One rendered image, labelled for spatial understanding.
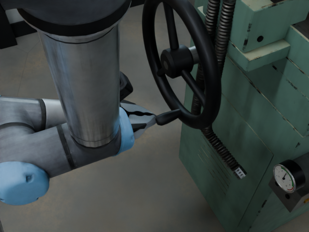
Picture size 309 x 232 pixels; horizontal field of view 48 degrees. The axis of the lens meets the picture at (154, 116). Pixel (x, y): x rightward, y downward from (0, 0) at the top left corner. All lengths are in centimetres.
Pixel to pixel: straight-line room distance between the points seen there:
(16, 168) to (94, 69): 24
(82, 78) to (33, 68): 163
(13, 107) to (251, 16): 41
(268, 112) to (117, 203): 80
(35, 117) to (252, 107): 50
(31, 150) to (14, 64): 151
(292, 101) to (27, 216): 108
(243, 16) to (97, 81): 34
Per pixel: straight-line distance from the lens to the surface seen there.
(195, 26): 58
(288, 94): 75
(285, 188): 77
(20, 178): 52
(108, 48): 32
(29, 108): 62
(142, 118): 72
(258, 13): 61
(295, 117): 76
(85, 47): 31
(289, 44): 70
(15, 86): 191
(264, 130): 86
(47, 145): 54
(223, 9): 64
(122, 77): 64
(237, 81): 88
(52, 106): 64
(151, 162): 150
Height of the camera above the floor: 129
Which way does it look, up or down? 52 degrees down
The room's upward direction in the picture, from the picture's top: straight up
